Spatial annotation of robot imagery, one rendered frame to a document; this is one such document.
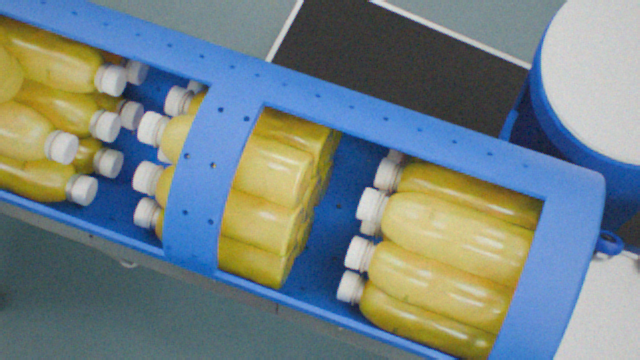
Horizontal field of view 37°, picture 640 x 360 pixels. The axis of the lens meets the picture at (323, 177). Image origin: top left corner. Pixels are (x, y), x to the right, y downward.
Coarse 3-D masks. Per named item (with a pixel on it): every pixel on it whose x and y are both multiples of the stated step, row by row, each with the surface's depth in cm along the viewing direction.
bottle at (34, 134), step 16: (0, 112) 120; (16, 112) 120; (32, 112) 121; (0, 128) 119; (16, 128) 119; (32, 128) 120; (48, 128) 121; (0, 144) 120; (16, 144) 119; (32, 144) 120; (48, 144) 120; (32, 160) 122
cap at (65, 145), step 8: (64, 136) 121; (72, 136) 121; (56, 144) 120; (64, 144) 120; (72, 144) 122; (56, 152) 120; (64, 152) 120; (72, 152) 122; (56, 160) 121; (64, 160) 121
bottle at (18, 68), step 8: (0, 40) 116; (0, 48) 114; (0, 56) 114; (8, 56) 116; (0, 64) 114; (8, 64) 116; (16, 64) 119; (0, 72) 115; (8, 72) 116; (16, 72) 119; (0, 80) 116; (8, 80) 117; (16, 80) 119; (0, 88) 117; (8, 88) 118; (16, 88) 120; (0, 96) 118; (8, 96) 120
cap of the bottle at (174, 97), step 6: (174, 90) 121; (180, 90) 121; (186, 90) 121; (168, 96) 120; (174, 96) 120; (180, 96) 120; (168, 102) 120; (174, 102) 120; (168, 108) 121; (174, 108) 121; (168, 114) 122; (174, 114) 121
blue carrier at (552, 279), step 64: (0, 0) 116; (64, 0) 120; (192, 64) 113; (256, 64) 116; (192, 128) 109; (384, 128) 110; (448, 128) 113; (0, 192) 120; (128, 192) 134; (192, 192) 109; (576, 192) 107; (192, 256) 114; (320, 256) 131; (576, 256) 103; (512, 320) 104
